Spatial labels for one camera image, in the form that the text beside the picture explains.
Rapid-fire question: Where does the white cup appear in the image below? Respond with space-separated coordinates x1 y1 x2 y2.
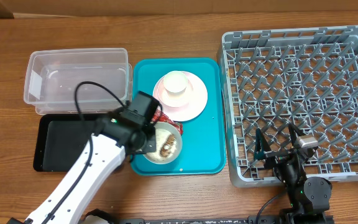
163 71 188 95

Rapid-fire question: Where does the small pink plate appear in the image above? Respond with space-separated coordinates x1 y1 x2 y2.
157 81 193 108

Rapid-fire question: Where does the black tray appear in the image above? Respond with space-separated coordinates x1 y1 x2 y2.
33 114 99 172

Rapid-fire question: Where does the teal plastic tray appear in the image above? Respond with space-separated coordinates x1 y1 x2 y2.
131 58 226 175

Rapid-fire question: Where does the clear plastic bin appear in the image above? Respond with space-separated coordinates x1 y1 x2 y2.
24 48 132 114

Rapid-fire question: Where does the grey dish rack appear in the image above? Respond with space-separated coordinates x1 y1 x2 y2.
218 26 358 187

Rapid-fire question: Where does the grey bowl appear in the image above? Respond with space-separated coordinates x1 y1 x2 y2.
144 122 183 165

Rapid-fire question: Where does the red snack wrapper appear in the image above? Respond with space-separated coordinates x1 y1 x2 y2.
152 109 183 135

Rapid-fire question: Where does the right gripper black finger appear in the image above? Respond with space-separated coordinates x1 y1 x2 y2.
288 123 305 146
254 128 271 160

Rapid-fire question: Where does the large white plate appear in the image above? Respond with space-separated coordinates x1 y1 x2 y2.
152 71 208 122

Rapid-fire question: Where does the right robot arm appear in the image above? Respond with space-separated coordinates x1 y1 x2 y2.
253 123 334 224

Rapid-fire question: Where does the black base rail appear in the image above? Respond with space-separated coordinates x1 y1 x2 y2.
82 208 335 224

